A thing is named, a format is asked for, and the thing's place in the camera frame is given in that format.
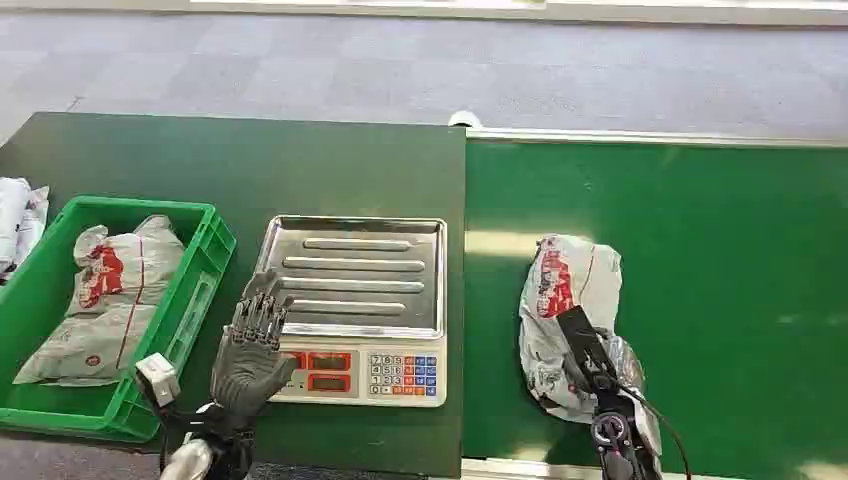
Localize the metal conveyor side rail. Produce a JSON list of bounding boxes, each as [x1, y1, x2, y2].
[[448, 110, 848, 149]]

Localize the grey parcel bag red print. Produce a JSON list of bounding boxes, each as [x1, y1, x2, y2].
[[12, 214, 186, 388]]

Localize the green conveyor belt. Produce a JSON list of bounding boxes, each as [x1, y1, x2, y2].
[[462, 139, 848, 480]]

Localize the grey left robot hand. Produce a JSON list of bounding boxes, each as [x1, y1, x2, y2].
[[209, 268, 297, 420]]

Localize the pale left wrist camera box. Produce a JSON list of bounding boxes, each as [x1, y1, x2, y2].
[[135, 352, 181, 407]]

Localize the white parcel bag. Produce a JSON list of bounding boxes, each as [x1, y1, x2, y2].
[[0, 176, 51, 283]]

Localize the green plastic crate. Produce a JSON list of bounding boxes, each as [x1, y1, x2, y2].
[[0, 195, 238, 444]]

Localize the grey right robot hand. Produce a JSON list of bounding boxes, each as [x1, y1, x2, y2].
[[598, 329, 648, 399]]

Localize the electronic scale with steel tray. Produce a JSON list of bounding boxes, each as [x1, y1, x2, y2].
[[254, 214, 449, 409]]

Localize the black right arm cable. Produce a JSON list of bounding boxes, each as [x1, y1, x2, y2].
[[619, 386, 692, 480]]

